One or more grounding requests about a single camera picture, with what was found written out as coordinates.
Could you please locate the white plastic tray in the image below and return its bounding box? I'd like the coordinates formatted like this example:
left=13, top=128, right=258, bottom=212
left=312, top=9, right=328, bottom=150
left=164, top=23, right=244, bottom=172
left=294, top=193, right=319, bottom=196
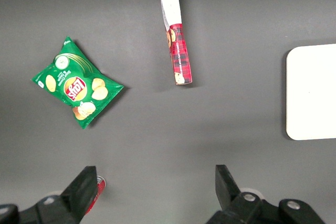
left=285, top=43, right=336, bottom=141

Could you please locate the red tartan cookie box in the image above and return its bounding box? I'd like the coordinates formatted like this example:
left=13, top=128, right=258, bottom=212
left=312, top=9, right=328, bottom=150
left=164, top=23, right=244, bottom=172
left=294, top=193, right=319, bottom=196
left=159, top=0, right=193, bottom=86

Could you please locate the green Lays chips bag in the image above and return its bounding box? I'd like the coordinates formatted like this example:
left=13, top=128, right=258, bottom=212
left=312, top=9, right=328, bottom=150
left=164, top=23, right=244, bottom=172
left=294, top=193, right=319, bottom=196
left=31, top=36, right=124, bottom=130

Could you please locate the red soda can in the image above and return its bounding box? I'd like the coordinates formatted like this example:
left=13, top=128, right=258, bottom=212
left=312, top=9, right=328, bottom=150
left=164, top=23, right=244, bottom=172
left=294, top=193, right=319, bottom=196
left=84, top=175, right=107, bottom=215

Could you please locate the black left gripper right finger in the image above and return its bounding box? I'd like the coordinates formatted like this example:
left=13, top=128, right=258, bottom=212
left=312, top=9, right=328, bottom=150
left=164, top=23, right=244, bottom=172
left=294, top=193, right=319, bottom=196
left=205, top=164, right=326, bottom=224

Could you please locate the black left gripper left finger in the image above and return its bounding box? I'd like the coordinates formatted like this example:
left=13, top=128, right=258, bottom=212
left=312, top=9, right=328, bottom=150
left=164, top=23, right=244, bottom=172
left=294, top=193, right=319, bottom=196
left=0, top=166, right=98, bottom=224

